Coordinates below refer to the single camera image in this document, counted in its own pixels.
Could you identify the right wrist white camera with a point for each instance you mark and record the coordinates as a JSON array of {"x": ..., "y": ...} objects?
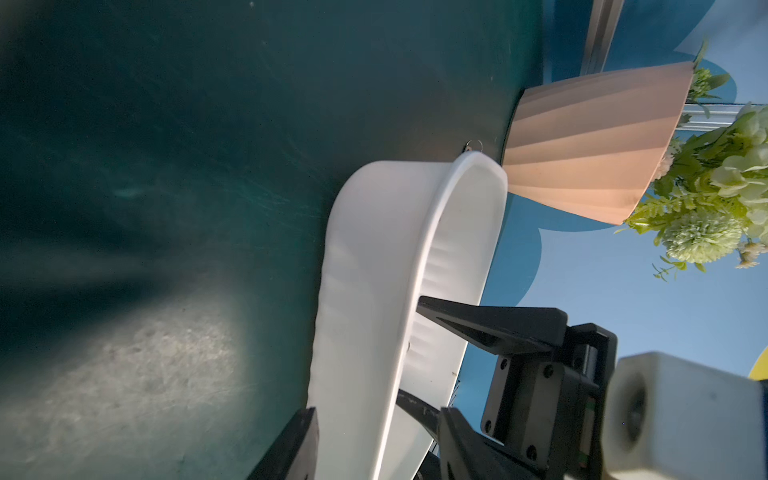
[{"x": 669, "y": 418}]

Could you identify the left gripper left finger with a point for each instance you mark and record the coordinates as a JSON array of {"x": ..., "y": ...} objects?
[{"x": 294, "y": 453}]

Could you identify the rear aluminium frame bar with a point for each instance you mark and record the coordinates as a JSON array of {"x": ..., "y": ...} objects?
[{"x": 708, "y": 117}]

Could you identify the white oval storage box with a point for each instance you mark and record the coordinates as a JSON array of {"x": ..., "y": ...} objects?
[{"x": 397, "y": 231}]

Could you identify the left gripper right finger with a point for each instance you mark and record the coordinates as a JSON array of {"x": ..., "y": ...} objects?
[{"x": 464, "y": 454}]

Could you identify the white green artificial flowers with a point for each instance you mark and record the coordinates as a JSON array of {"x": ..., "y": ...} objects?
[{"x": 708, "y": 197}]

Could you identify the red tag key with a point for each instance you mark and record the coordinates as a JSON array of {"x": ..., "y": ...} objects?
[{"x": 473, "y": 145}]

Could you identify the pink ribbed flower pot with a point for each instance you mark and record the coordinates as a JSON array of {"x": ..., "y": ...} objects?
[{"x": 591, "y": 145}]

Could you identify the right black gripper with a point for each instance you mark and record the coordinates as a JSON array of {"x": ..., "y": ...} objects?
[{"x": 544, "y": 412}]

